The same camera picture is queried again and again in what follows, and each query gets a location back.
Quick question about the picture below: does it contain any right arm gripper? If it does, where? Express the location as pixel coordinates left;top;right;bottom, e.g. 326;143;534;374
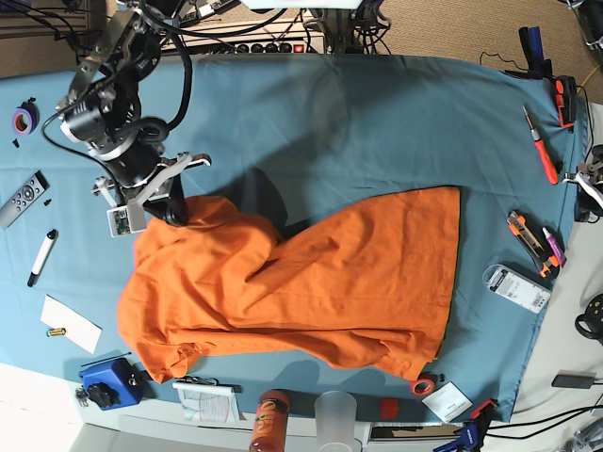
91;140;211;237

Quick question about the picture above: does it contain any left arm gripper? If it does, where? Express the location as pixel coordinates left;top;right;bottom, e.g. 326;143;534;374
562;161;603;207

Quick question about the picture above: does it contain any orange t-shirt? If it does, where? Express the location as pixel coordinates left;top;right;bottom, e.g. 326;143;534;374
117;186;461;382

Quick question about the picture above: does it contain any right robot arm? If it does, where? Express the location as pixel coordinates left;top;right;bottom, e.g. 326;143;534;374
53;1;211;237

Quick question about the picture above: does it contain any orange screwdriver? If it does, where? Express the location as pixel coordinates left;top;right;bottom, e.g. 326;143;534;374
522;105;562;186

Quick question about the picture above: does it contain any purple glue tube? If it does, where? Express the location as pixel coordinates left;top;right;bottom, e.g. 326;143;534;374
542;227;567;267

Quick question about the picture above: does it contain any orange black utility knife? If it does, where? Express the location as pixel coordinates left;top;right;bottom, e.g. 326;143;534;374
507;210;560;281

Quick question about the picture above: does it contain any orange black clamp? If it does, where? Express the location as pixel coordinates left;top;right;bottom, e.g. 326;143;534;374
554;75;578;133

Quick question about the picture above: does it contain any white marker pen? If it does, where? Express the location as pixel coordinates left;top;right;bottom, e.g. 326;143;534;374
26;229;58;287

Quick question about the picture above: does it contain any plastic blister pack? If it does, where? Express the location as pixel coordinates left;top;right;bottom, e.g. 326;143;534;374
482;264;551;314

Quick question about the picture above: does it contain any blue-grey table cloth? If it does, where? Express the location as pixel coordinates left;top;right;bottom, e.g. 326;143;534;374
1;55;588;421

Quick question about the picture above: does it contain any grey remote control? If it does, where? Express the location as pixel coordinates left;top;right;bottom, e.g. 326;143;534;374
0;170;49;230

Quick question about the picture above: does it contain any blue clamp top right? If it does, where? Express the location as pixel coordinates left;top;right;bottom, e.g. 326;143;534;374
504;26;553;80

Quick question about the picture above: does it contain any blue clamp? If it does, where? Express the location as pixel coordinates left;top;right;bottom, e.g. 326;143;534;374
433;398;497;452
504;26;553;80

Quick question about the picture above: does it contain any white paper card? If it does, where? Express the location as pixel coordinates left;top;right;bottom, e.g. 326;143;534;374
41;295;102;354

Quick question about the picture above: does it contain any small AA battery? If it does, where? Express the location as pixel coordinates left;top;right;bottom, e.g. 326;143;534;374
46;328;67;337

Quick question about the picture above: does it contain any purple tape roll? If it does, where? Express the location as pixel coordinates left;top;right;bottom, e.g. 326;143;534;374
12;105;39;137

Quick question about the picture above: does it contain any blue box with knob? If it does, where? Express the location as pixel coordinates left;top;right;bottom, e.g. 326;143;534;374
78;358;143;411

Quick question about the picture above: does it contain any white booklet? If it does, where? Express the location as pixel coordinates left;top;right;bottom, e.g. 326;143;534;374
172;381;240;423

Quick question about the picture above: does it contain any black power strip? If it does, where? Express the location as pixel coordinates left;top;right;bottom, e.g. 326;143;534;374
185;41;320;55

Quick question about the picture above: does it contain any black power adapter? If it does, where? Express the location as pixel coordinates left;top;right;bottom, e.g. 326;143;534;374
551;373;596;389

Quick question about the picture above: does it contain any orange drink bottle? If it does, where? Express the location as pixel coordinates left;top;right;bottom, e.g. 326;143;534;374
249;390;289;452

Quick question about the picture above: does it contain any frosted plastic cup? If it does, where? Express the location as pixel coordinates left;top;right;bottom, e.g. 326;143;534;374
314;391;362;452

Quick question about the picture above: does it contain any white square packet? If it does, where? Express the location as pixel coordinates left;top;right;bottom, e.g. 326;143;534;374
422;382;472;423

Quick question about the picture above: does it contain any red tape roll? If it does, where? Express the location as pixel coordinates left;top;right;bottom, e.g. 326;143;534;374
409;373;439;398

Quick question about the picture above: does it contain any blue clamp bottom right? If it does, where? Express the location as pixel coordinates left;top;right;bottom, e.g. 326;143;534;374
433;398;497;452

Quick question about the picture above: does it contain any red flat piece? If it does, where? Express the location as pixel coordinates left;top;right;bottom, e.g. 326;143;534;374
380;398;399;420

